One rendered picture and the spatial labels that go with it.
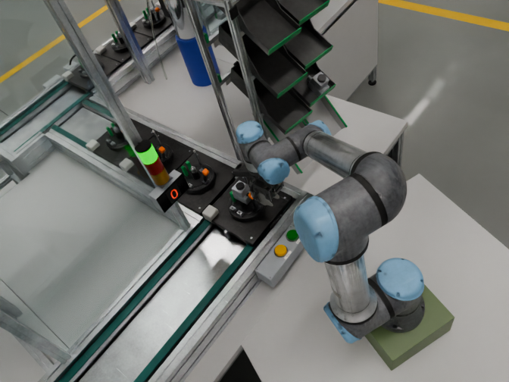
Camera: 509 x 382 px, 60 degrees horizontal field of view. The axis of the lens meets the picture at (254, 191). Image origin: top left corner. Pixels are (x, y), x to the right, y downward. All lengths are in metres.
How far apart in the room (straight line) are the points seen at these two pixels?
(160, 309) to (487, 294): 1.05
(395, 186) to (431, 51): 3.05
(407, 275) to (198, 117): 1.36
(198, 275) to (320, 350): 0.49
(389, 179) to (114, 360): 1.09
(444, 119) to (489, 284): 1.85
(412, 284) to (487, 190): 1.78
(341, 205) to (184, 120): 1.51
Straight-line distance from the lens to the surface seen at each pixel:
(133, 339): 1.59
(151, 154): 1.32
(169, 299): 1.60
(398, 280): 1.20
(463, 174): 2.97
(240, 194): 1.54
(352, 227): 0.82
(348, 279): 0.98
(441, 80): 3.58
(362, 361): 1.46
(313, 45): 1.58
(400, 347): 1.38
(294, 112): 1.57
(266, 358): 1.49
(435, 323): 1.41
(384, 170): 0.86
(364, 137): 1.94
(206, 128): 2.14
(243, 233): 1.57
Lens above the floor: 2.25
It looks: 50 degrees down
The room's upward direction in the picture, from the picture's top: 18 degrees counter-clockwise
